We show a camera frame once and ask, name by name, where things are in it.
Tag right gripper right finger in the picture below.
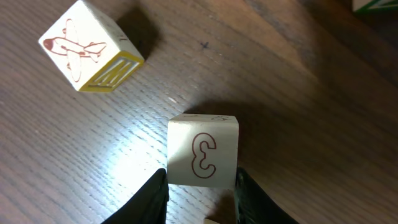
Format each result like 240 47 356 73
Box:
234 167 298 224

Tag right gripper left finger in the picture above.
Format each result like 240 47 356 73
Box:
102 168 169 224

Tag white block green edge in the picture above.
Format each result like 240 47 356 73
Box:
352 0 397 13

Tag white and yellow block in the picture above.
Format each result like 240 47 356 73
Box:
167 114 239 189

